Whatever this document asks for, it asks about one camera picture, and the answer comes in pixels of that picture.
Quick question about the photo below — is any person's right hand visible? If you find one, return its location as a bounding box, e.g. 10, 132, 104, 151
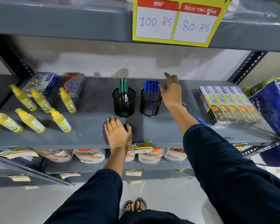
159, 73, 183, 110

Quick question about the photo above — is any person's left hand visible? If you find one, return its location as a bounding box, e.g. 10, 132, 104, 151
104, 117, 133, 151

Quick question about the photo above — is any person's right forearm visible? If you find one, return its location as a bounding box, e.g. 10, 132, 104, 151
169, 105, 280, 224

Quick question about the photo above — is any person's left forearm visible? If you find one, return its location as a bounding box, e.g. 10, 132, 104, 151
44, 147, 129, 224

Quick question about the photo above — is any bunch of blue capped pens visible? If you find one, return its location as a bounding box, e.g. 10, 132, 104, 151
143, 80, 161, 102

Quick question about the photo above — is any grey metal shelf rack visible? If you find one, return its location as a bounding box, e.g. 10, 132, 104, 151
0, 0, 280, 187

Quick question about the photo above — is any black mesh pen holder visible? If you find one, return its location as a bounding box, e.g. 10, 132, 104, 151
112, 87, 136, 118
140, 89, 163, 117

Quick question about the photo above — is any white tub with orange lid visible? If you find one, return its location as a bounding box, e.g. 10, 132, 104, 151
73, 149, 106, 164
163, 147, 187, 162
36, 149, 74, 163
110, 149, 136, 162
138, 148, 165, 164

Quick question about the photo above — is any single blue pen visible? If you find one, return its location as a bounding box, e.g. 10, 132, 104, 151
182, 102, 207, 125

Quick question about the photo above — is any colourful crayon box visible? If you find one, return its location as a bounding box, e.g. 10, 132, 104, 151
227, 87, 256, 123
210, 86, 236, 125
234, 87, 264, 123
219, 86, 246, 124
198, 86, 224, 125

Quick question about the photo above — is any red and grey box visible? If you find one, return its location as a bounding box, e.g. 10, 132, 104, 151
60, 72, 85, 99

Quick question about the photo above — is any yellow price sign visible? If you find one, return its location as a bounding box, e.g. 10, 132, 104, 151
132, 0, 234, 48

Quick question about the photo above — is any person's right sandal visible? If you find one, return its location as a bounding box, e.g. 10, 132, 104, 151
134, 197, 147, 212

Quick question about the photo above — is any person's sandal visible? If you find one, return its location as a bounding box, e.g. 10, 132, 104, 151
134, 197, 147, 212
121, 200, 135, 215

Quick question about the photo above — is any person's left sandal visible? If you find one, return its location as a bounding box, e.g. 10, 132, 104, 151
121, 200, 135, 215

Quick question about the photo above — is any group of yellow glue bottles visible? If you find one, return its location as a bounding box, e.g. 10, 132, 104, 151
0, 84, 77, 134

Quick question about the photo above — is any blue and white box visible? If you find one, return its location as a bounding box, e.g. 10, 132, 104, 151
22, 73, 60, 98

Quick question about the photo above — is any person's dark clothing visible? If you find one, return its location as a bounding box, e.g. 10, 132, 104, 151
119, 209, 196, 224

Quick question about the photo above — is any green packet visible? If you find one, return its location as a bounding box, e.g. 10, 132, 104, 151
242, 76, 280, 98

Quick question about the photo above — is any clear plastic wrapping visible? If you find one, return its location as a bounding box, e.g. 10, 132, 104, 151
223, 0, 242, 19

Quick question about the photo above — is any dark blue printed bag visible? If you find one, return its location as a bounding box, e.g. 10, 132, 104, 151
248, 78, 280, 168

